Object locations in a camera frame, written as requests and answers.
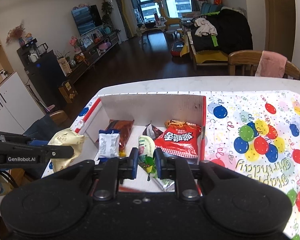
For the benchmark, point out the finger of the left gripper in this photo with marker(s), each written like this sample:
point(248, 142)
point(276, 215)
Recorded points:
point(20, 139)
point(59, 152)

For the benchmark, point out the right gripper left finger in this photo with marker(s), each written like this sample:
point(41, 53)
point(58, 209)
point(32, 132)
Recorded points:
point(111, 172)

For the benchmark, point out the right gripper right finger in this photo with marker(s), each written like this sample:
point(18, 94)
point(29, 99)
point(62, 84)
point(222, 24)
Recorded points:
point(181, 172)

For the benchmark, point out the cream snack packet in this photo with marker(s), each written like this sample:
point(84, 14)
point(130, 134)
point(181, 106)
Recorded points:
point(63, 140)

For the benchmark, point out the blue white snack packet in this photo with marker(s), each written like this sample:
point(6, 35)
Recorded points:
point(108, 143)

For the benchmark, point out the red Korean snack bag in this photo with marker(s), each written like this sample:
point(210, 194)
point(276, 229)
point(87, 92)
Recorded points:
point(179, 139)

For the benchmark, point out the green snack packet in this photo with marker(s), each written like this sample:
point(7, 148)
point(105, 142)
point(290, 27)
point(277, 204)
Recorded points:
point(147, 163)

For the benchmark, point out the shiny red-brown snack bag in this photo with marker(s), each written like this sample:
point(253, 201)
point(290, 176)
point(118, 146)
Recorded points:
point(124, 127)

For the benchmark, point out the wooden chair with jeans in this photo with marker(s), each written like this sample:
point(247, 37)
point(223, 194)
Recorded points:
point(46, 127)

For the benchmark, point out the white cabinet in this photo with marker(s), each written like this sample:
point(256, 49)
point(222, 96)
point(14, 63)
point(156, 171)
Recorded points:
point(18, 109)

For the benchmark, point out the red cardboard box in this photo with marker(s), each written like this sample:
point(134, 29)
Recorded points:
point(142, 108)

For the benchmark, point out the small brown snack packet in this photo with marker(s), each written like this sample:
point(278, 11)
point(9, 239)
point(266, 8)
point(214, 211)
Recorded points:
point(152, 131)

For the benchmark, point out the dark tv cabinet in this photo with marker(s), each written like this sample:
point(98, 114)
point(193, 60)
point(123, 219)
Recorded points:
point(46, 74)

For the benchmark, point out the balloon birthday tablecloth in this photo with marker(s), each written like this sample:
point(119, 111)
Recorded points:
point(256, 134)

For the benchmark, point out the wooden chair with pink cloth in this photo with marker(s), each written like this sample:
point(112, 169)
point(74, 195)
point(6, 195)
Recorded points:
point(245, 62)

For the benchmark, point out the pink cloth on chair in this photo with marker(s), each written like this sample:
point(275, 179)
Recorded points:
point(271, 64)

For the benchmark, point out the dark sofa with clothes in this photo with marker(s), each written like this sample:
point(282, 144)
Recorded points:
point(215, 35)

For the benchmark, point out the coffee table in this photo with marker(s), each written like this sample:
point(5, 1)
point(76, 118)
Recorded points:
point(165, 27)

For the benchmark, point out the wall television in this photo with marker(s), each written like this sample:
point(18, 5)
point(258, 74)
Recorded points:
point(86, 18)

